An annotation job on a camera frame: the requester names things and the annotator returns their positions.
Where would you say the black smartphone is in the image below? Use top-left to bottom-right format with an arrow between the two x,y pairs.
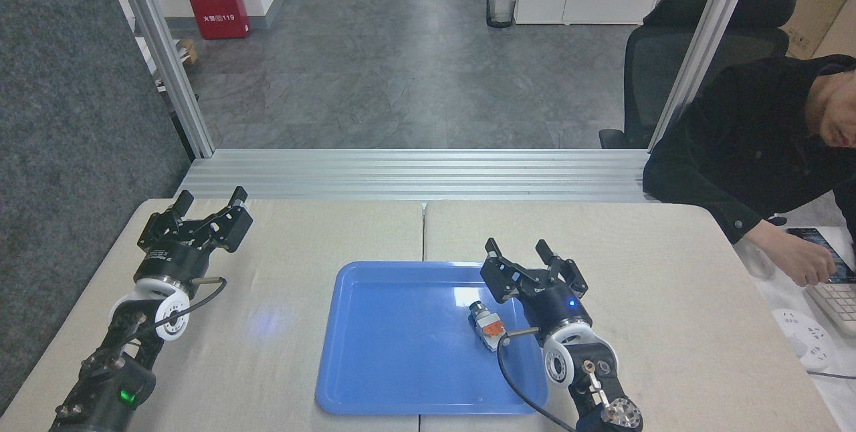
786,227 -> 856,284

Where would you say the beige keyboard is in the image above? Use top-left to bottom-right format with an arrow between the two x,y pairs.
802,283 -> 856,338

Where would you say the silver aluminium rail frame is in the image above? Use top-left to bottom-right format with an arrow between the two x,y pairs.
175,148 -> 663,203

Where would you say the brown cardboard box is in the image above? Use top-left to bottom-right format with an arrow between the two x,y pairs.
774,0 -> 856,59

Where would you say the switch part with orange clip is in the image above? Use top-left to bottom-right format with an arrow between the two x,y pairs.
467,300 -> 511,352

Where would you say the white computer mouse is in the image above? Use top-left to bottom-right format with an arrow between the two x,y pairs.
734,243 -> 776,279

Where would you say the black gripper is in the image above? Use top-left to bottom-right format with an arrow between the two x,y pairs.
479,237 -> 594,342
133,186 -> 254,293

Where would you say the person's hand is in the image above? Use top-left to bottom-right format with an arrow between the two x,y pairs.
745,221 -> 837,286

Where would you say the silver aluminium post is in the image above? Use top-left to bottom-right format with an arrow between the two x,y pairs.
649,0 -> 760,145
107,0 -> 215,158

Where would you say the grey felt partition panel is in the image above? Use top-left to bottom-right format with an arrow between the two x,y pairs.
0,0 -> 196,414

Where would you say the person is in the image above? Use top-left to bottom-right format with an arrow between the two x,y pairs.
642,54 -> 856,286

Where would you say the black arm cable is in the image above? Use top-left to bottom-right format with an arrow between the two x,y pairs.
496,327 -> 579,432
130,276 -> 228,342

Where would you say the blue plastic tray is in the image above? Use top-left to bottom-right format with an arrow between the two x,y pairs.
315,261 -> 549,416

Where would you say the white power strip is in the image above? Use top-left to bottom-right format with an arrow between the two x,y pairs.
770,308 -> 837,371

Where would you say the black office chair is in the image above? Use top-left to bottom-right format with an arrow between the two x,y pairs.
599,0 -> 798,150

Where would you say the mesh waste bin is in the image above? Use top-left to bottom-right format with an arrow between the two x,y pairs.
486,0 -> 520,29

